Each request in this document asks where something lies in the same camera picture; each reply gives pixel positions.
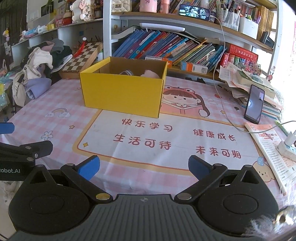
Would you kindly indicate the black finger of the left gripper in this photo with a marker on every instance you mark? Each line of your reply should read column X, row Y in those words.
column 26, row 152

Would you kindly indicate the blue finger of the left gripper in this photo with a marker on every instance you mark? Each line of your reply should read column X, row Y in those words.
column 6, row 128

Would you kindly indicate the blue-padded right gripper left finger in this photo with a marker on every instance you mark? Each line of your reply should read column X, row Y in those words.
column 79, row 176

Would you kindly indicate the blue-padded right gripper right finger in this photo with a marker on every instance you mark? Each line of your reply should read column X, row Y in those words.
column 207, row 175

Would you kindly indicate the clear packing tape roll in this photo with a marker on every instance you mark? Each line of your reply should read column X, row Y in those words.
column 127, row 72

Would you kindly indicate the pink plush toy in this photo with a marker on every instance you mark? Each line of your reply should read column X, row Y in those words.
column 150, row 74

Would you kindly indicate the pink cartoon table mat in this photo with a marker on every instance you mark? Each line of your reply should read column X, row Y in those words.
column 140, row 155

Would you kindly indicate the pile of clothes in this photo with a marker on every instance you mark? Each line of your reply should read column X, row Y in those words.
column 34, row 77

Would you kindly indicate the orange workbook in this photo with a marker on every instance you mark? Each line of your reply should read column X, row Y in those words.
column 267, row 140

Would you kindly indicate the white power strip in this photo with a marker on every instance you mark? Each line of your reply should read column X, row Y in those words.
column 287, row 148

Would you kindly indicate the black smartphone standing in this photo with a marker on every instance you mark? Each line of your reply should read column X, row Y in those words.
column 254, row 104

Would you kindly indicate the pile of papers and books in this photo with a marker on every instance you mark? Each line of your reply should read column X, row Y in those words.
column 240, row 82

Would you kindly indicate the yellow cardboard box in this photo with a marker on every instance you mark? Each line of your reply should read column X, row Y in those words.
column 104, row 88

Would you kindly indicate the orange white small box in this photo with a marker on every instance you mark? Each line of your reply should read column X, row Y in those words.
column 195, row 68

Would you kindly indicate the wooden chessboard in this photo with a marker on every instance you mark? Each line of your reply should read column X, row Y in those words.
column 83, row 61

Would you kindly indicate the red dictionary book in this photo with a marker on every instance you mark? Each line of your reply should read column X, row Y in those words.
column 242, row 53

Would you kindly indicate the row of leaning books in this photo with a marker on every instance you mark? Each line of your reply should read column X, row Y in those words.
column 170, row 46

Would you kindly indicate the white shelf unit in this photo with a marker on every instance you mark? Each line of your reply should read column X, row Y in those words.
column 110, row 29

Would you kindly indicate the plush dolls on shelf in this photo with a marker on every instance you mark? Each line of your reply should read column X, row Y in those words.
column 82, row 10

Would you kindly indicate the white storage bin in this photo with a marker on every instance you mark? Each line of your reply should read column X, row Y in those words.
column 248, row 27

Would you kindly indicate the smartphone on shelf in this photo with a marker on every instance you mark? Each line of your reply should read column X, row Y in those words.
column 194, row 12

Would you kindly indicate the white quilted handbag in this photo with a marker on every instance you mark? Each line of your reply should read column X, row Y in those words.
column 119, row 6

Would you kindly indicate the pink bottle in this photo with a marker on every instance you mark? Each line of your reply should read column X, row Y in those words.
column 148, row 6

